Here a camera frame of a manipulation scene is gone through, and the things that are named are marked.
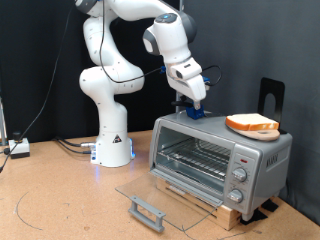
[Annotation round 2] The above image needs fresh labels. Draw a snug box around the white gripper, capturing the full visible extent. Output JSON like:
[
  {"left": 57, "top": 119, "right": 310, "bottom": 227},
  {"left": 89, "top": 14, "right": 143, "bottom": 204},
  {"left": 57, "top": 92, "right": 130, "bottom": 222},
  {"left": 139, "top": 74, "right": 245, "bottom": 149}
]
[{"left": 165, "top": 57, "right": 208, "bottom": 111}]

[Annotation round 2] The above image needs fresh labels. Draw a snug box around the white bread slice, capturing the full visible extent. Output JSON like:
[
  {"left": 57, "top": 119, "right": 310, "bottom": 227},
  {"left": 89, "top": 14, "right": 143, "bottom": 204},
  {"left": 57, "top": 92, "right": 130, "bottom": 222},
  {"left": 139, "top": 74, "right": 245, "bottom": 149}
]
[{"left": 225, "top": 113, "right": 280, "bottom": 132}]

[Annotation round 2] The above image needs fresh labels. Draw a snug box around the silver oven knob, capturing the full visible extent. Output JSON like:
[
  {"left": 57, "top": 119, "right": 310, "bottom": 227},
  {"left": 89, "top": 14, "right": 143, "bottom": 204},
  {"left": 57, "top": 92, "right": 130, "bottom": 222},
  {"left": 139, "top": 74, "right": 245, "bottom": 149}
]
[
  {"left": 227, "top": 188, "right": 244, "bottom": 204},
  {"left": 232, "top": 166, "right": 249, "bottom": 183}
]

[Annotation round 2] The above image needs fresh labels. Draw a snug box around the silver toaster oven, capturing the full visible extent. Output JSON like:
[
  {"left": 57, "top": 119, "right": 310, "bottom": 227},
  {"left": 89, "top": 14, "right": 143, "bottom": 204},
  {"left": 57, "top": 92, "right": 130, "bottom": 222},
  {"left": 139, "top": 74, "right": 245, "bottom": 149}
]
[{"left": 148, "top": 109, "right": 294, "bottom": 221}]

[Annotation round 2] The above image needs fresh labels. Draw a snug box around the vertical metal pole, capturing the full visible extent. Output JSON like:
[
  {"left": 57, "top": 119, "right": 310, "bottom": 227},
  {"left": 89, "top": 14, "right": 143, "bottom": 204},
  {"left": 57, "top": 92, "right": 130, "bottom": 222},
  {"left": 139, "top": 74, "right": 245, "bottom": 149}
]
[{"left": 175, "top": 0, "right": 185, "bottom": 113}]

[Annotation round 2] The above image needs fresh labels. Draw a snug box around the black metal bookend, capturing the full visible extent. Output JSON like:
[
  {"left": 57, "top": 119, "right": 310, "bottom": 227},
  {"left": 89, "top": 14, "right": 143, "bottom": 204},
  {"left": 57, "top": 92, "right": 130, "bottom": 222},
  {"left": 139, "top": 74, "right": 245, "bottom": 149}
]
[{"left": 257, "top": 77, "right": 288, "bottom": 135}]

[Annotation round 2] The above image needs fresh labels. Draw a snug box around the oval wooden board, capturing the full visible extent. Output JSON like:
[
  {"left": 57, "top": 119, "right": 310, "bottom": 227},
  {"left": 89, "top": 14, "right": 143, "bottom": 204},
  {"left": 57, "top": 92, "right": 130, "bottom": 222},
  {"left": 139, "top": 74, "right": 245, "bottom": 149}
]
[{"left": 229, "top": 126, "right": 282, "bottom": 142}]

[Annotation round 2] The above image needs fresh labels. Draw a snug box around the grey curtain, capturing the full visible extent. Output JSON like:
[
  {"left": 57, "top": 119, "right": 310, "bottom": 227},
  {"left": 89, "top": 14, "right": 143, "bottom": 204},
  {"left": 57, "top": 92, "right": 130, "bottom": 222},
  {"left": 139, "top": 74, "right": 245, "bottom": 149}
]
[{"left": 181, "top": 0, "right": 320, "bottom": 226}]

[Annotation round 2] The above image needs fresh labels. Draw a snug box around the wooden slatted base block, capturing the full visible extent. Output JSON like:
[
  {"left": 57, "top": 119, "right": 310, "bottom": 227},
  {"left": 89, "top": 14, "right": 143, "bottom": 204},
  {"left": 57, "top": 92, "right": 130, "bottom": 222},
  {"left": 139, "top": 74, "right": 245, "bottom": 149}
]
[{"left": 155, "top": 176, "right": 243, "bottom": 231}]

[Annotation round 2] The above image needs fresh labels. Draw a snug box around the black foam pad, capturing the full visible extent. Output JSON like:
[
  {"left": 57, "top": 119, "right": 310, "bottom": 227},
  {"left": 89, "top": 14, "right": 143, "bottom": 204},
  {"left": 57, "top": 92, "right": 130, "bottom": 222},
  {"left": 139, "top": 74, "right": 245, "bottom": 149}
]
[
  {"left": 261, "top": 197, "right": 280, "bottom": 213},
  {"left": 239, "top": 208, "right": 269, "bottom": 226}
]

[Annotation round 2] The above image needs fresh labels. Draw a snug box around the black curtain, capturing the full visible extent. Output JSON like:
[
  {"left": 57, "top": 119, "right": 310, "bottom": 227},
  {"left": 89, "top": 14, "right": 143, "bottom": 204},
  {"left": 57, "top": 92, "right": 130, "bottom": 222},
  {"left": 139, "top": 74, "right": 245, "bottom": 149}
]
[{"left": 0, "top": 0, "right": 181, "bottom": 144}]

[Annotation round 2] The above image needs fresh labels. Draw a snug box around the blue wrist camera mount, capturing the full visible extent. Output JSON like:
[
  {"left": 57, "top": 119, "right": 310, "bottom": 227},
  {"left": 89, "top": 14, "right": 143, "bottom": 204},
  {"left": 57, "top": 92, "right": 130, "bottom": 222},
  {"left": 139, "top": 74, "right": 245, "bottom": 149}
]
[{"left": 200, "top": 76, "right": 212, "bottom": 92}]

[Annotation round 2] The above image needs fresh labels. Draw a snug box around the oven wire rack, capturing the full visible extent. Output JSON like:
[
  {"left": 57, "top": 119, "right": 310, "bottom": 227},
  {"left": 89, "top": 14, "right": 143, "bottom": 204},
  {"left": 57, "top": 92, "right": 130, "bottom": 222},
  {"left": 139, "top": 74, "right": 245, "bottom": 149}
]
[{"left": 156, "top": 138, "right": 233, "bottom": 183}]

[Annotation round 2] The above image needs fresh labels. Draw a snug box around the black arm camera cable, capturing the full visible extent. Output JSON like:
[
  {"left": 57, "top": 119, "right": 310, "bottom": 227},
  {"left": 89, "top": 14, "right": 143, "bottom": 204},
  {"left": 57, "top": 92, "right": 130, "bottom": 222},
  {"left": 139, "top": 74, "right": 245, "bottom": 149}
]
[{"left": 99, "top": 0, "right": 224, "bottom": 88}]

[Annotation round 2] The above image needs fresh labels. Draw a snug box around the black cable with silver plug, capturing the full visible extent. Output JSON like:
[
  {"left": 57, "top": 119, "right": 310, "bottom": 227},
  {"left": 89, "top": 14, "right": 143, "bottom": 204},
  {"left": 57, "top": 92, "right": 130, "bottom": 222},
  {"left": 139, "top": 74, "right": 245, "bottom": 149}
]
[{"left": 53, "top": 135, "right": 98, "bottom": 149}]

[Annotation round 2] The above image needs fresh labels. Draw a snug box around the thin black base cable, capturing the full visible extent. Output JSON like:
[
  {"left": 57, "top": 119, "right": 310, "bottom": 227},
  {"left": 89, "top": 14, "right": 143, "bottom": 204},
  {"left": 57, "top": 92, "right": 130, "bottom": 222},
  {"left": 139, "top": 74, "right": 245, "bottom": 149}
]
[{"left": 56, "top": 139, "right": 94, "bottom": 155}]

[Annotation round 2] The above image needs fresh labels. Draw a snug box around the long black hanging cable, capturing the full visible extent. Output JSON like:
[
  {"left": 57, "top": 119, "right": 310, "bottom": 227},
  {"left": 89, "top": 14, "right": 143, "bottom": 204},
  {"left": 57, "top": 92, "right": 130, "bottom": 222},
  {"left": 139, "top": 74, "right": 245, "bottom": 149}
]
[{"left": 0, "top": 0, "right": 78, "bottom": 175}]

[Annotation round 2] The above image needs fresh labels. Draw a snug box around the metal frame leg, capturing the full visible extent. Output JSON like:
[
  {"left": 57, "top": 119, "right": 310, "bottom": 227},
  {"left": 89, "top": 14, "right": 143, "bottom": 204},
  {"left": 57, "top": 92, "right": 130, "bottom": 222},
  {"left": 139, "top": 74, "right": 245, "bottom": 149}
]
[{"left": 0, "top": 96, "right": 7, "bottom": 147}]

